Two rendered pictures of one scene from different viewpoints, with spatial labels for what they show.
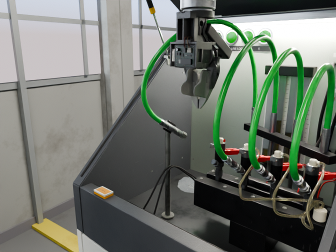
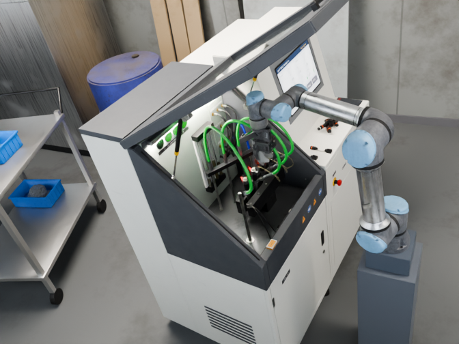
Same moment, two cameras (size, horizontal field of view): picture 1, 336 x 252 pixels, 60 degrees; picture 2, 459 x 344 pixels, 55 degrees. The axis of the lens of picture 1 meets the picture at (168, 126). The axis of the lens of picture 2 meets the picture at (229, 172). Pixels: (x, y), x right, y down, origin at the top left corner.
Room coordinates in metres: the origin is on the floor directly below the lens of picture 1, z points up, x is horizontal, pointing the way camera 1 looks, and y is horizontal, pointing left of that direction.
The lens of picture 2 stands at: (0.88, 1.54, 2.40)
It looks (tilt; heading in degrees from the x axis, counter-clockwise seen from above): 36 degrees down; 268
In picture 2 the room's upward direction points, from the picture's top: 13 degrees counter-clockwise
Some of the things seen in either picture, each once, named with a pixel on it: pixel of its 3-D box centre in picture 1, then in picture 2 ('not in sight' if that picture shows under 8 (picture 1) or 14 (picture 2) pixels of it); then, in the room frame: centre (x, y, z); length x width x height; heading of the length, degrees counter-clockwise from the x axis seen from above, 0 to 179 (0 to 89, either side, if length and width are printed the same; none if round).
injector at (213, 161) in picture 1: (216, 178); (251, 196); (0.76, -0.14, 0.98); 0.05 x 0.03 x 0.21; 139
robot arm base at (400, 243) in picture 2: not in sight; (391, 233); (0.23, 0.28, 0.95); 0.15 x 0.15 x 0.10
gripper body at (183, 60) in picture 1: (195, 41); (262, 137); (0.66, -0.06, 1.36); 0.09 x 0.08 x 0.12; 139
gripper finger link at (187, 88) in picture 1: (189, 89); (263, 159); (0.67, -0.05, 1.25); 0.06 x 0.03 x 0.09; 139
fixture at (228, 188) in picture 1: (255, 217); (262, 193); (0.69, -0.23, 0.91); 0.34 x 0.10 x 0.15; 49
